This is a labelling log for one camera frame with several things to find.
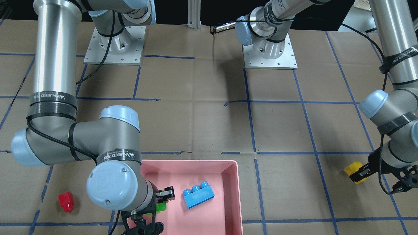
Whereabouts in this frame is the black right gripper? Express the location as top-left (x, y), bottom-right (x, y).
top-left (121, 184), bottom-right (175, 235)

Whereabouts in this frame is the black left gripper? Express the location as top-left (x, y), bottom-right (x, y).
top-left (349, 149), bottom-right (418, 195)

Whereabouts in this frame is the green toy block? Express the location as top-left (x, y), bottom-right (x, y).
top-left (145, 190), bottom-right (168, 215)

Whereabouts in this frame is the yellow toy block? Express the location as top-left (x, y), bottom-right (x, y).
top-left (344, 162), bottom-right (364, 185)

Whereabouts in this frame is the blue toy block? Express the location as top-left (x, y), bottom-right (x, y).
top-left (183, 181), bottom-right (215, 209)

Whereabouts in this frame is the red toy block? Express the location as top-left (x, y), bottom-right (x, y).
top-left (58, 192), bottom-right (74, 213)

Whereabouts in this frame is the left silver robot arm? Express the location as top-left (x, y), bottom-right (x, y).
top-left (235, 0), bottom-right (417, 195)

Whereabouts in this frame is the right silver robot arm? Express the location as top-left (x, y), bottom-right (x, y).
top-left (11, 0), bottom-right (175, 235)

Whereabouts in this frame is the pink plastic box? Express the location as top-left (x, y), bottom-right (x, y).
top-left (141, 160), bottom-right (243, 235)

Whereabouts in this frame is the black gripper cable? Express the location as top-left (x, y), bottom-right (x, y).
top-left (26, 117), bottom-right (98, 160)

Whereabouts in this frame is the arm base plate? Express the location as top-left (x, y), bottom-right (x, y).
top-left (242, 34), bottom-right (298, 70)
top-left (84, 26), bottom-right (146, 66)

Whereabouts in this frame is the aluminium frame post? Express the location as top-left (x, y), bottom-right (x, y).
top-left (187, 0), bottom-right (201, 31)

